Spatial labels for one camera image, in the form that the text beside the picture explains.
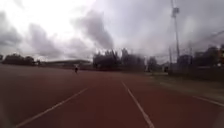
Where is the person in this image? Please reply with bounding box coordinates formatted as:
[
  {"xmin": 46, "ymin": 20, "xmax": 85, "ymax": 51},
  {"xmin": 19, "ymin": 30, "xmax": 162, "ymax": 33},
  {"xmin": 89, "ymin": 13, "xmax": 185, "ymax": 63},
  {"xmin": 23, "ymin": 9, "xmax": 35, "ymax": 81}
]
[{"xmin": 74, "ymin": 65, "xmax": 80, "ymax": 75}]

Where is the group of trees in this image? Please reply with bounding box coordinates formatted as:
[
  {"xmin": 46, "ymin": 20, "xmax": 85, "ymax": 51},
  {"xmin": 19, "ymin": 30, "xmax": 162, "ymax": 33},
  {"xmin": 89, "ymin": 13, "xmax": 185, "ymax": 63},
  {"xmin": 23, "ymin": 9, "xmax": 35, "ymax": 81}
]
[{"xmin": 0, "ymin": 53, "xmax": 42, "ymax": 67}]

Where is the low long building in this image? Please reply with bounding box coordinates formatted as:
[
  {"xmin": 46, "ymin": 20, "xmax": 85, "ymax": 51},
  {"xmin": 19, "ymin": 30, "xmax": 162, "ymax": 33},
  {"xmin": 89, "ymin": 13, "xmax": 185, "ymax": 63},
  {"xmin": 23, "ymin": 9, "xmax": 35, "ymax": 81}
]
[{"xmin": 42, "ymin": 59, "xmax": 93, "ymax": 70}]

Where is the dark building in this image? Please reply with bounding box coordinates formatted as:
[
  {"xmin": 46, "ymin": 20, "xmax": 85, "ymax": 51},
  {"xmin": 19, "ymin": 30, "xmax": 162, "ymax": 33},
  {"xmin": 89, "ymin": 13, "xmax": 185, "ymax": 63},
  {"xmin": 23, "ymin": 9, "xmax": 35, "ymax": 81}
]
[{"xmin": 92, "ymin": 48, "xmax": 147, "ymax": 72}]

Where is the tall floodlight pole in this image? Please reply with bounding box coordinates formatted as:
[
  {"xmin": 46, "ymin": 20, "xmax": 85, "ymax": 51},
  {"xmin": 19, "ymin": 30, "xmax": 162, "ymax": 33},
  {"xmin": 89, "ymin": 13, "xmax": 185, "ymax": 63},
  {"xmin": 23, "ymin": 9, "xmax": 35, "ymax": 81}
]
[{"xmin": 170, "ymin": 0, "xmax": 181, "ymax": 64}]

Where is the fence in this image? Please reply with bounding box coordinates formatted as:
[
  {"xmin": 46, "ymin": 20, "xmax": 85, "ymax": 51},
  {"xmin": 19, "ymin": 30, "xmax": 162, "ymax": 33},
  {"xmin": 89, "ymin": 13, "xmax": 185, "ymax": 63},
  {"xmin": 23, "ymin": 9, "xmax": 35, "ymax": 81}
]
[{"xmin": 167, "ymin": 65, "xmax": 224, "ymax": 81}]

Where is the building behind fence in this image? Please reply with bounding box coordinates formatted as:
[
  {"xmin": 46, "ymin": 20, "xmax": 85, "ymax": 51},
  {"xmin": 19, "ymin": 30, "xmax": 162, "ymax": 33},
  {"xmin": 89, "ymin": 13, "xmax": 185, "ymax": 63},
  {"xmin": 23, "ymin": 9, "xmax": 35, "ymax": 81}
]
[{"xmin": 176, "ymin": 44, "xmax": 224, "ymax": 68}]

